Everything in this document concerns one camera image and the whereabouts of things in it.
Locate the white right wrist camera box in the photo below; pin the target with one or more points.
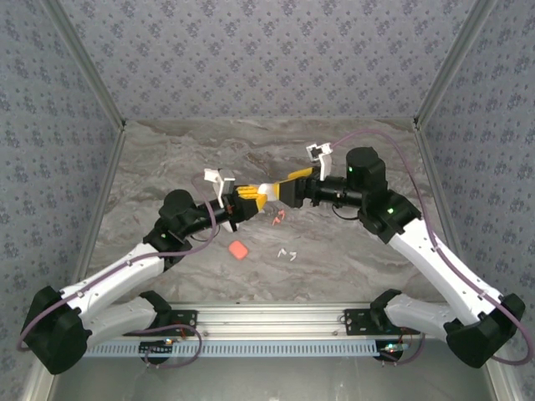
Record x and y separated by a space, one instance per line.
324 165

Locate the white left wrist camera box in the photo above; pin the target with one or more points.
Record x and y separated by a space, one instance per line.
225 181

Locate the aluminium table side rail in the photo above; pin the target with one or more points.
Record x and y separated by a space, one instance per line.
439 196
100 196

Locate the small black controller board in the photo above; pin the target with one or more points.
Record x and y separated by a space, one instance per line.
390 353
156 348

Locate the aluminium frame post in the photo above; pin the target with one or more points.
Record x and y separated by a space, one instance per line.
455 62
83 62

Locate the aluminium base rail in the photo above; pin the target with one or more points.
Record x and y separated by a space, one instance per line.
267 319

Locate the grey metal sheet panel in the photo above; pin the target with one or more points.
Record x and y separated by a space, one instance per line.
267 380

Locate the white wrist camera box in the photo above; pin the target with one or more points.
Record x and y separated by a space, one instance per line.
225 181
324 165

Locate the white earbud charging case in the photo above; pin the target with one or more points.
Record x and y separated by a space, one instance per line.
267 191

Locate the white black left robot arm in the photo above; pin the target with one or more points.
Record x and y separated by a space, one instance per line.
113 271

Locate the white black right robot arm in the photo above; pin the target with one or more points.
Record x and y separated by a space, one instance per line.
451 267

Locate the pink earbud charging case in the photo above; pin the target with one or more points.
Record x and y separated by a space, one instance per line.
239 250

